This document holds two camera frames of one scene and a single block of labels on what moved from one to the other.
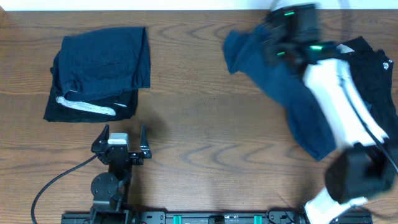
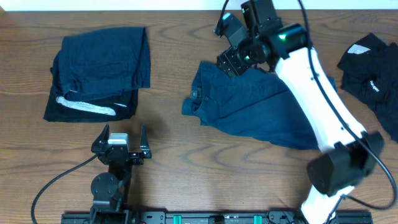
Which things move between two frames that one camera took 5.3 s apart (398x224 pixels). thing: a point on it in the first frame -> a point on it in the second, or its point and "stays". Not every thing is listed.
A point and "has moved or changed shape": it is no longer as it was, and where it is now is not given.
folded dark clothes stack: [103, 63] stays
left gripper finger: [145, 149] stays
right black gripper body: [277, 35] -> [230, 62]
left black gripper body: [135, 155] stays
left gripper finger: [102, 137] stays
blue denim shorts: [247, 53] has moved or changed shape
